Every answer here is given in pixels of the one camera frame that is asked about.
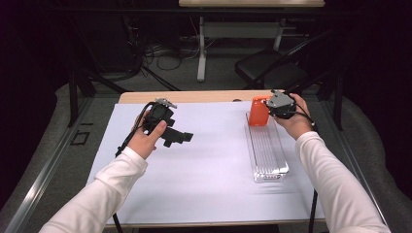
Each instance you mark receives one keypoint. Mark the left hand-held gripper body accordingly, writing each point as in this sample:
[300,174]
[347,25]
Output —
[158,113]

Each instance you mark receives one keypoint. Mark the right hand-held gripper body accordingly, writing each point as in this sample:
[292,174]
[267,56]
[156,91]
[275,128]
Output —
[281,103]

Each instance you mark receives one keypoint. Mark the orange phone case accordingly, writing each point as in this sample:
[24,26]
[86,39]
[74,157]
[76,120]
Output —
[258,111]

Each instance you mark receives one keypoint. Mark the clear plastic packaging tray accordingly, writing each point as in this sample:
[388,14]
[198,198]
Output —
[267,152]

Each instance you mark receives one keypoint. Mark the person's right hand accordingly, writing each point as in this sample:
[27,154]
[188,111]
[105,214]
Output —
[299,123]

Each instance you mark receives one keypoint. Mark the person's left hand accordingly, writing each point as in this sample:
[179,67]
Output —
[144,142]

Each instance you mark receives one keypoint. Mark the black folding chair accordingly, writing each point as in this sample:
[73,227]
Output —
[268,68]

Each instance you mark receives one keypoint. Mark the white board sheet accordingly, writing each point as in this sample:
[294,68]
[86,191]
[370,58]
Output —
[200,168]

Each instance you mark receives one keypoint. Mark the white-legged desk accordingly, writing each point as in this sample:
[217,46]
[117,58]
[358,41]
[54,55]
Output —
[201,48]

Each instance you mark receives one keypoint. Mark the black metal stand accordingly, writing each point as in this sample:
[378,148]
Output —
[73,97]

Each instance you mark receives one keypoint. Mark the black tape square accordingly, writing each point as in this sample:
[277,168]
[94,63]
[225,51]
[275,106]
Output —
[72,139]

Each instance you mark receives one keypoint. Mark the metal floor rail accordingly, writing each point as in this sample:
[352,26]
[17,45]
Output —
[45,171]
[348,152]

